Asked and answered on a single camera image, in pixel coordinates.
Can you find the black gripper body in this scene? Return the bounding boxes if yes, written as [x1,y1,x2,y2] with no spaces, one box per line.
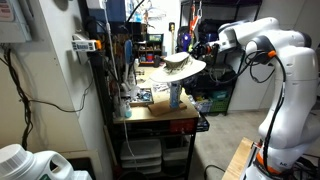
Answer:
[192,41,220,65]

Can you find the cream wide-brim hat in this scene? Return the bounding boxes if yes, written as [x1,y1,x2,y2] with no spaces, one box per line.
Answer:
[148,51,207,84]

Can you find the purple vacuum cleaner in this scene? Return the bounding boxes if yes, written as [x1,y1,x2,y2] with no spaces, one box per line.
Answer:
[176,26,193,53]

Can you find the black metal shelf rack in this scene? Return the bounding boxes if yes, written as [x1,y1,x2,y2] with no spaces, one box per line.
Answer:
[179,0,263,117]

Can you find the green plastic crate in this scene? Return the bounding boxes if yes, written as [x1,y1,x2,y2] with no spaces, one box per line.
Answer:
[208,96,231,114]

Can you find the small dark wooden shelf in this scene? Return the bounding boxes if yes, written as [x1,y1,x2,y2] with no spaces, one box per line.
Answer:
[136,32,165,66]

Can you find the flat wooden board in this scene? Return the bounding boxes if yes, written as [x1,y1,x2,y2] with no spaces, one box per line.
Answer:
[147,99,189,118]

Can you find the blue coloured packets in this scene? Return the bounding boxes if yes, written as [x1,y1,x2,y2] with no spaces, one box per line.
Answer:
[130,87,155,108]

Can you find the blue paddle brush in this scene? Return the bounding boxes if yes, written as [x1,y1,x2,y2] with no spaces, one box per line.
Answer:
[123,39,135,67]

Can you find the wooden-top workbench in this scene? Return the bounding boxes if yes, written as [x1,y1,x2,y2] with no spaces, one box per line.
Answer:
[111,64,201,180]

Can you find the small blue-liquid bottle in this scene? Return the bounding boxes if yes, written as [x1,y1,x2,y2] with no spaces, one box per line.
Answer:
[123,101,133,119]

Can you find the light wooden table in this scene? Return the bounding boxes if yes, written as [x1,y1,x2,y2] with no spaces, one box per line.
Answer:
[221,136,255,180]

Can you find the white lidded storage bin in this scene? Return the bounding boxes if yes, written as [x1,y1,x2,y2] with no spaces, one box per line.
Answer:
[120,138,163,162]

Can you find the white power strip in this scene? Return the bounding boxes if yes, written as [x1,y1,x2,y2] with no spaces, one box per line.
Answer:
[71,38,103,53]

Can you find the grey electrical box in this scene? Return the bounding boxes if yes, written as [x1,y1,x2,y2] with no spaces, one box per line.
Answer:
[0,0,33,44]

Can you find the white plastic detergent jug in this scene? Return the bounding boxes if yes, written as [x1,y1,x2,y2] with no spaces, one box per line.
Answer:
[0,143,93,180]

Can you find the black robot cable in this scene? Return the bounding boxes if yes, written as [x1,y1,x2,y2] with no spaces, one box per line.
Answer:
[244,49,288,165]

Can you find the black floor cable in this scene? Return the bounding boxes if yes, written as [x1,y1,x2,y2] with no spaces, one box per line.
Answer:
[203,163,227,180]

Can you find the black wall cable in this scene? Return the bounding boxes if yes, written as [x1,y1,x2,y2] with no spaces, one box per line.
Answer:
[0,49,95,152]

